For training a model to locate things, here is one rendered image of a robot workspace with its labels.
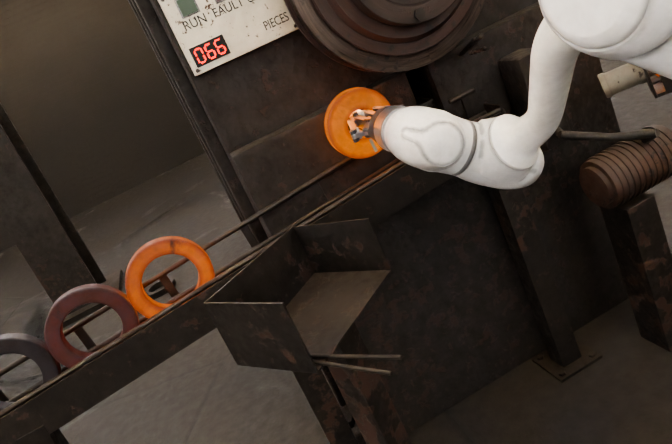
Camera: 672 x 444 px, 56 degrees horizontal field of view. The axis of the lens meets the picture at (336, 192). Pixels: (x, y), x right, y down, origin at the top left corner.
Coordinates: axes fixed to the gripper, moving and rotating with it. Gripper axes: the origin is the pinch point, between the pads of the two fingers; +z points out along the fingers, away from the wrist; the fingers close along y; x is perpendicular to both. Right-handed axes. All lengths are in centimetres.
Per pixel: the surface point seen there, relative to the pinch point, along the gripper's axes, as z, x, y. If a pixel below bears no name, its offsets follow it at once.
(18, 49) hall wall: 613, 66, -133
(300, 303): -19.7, -23.2, -30.6
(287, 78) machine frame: 14.0, 11.8, -7.9
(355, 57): -1.3, 12.0, 4.3
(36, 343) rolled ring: 0, -12, -81
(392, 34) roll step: -5.1, 13.6, 12.4
